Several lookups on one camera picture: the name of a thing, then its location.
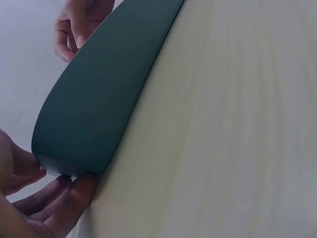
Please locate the person's right fingers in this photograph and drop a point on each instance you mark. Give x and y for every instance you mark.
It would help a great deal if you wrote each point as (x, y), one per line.
(60, 37)

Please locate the person's left fingers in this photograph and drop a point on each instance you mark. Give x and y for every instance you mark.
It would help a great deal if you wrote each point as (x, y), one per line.
(67, 203)

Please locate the dark green flexible mat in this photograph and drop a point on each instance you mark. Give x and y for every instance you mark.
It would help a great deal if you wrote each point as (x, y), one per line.
(94, 94)

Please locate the person's right thumb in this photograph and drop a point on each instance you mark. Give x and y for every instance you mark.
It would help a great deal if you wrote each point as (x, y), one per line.
(78, 27)

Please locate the person's left hand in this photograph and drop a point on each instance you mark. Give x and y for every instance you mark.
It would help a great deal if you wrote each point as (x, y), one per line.
(15, 213)

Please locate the person's right hand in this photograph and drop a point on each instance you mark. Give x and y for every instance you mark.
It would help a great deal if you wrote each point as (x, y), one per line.
(74, 12)

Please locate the person's left thumb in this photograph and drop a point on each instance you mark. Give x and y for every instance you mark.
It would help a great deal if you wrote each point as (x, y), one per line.
(24, 162)

